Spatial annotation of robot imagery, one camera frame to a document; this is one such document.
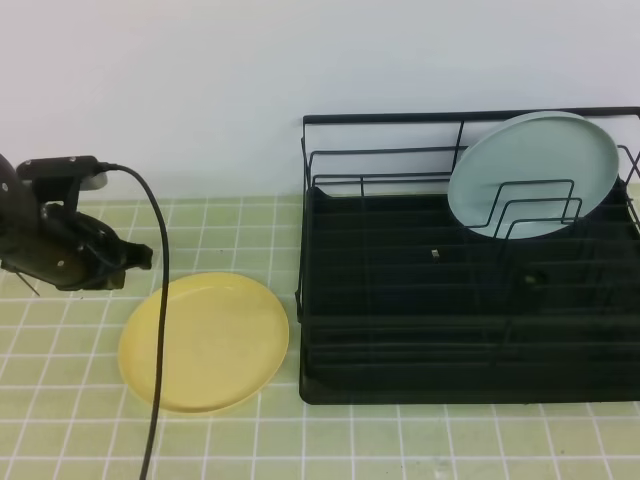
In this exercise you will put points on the black drip tray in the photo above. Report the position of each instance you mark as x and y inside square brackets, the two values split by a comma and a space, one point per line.
[399, 304]

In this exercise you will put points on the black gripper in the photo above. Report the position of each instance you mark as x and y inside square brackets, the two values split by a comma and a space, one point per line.
[74, 251]

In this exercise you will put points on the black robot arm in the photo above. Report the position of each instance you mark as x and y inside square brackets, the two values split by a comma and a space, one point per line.
[20, 213]

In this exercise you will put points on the light blue plastic plate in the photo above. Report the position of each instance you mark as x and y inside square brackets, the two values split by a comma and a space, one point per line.
[533, 175]

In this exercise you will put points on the yellow plastic plate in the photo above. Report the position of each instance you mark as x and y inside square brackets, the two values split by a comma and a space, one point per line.
[225, 337]

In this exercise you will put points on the black wire dish rack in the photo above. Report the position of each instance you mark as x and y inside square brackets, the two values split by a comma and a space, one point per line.
[393, 155]

